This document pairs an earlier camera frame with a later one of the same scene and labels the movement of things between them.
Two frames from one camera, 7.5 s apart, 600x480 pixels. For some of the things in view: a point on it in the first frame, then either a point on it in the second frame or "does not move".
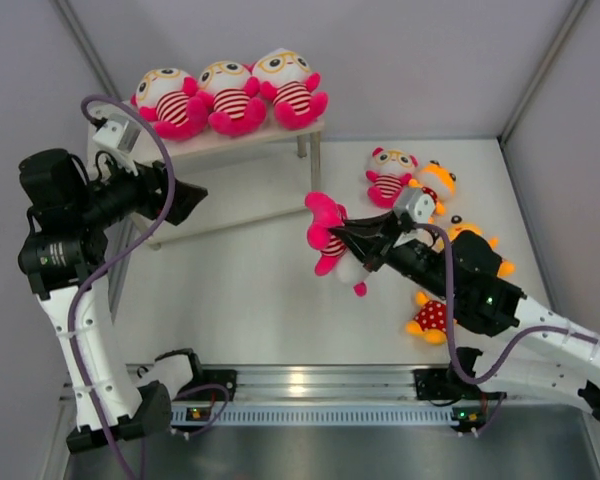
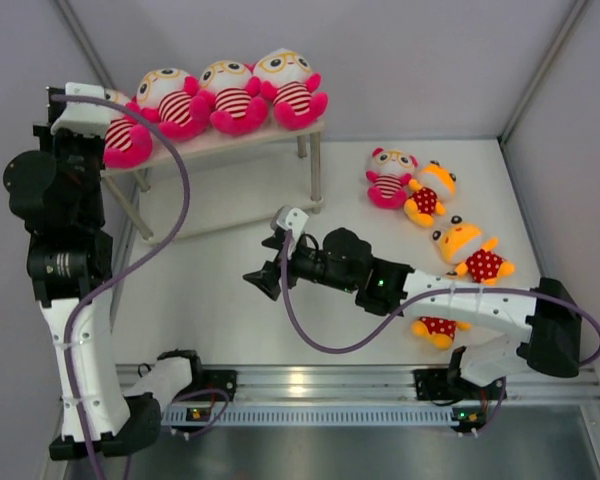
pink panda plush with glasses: x=286 y=77 does not move
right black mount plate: x=434 y=384 does not move
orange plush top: x=437 y=182 does not move
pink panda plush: x=233 y=93 does not move
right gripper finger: x=372 y=252 → x=266 y=278
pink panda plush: x=325 y=214 → x=127 y=146
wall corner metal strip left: x=88 y=46 does not move
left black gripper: x=146 y=181 → x=48 y=140
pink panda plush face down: x=167 y=96 does not move
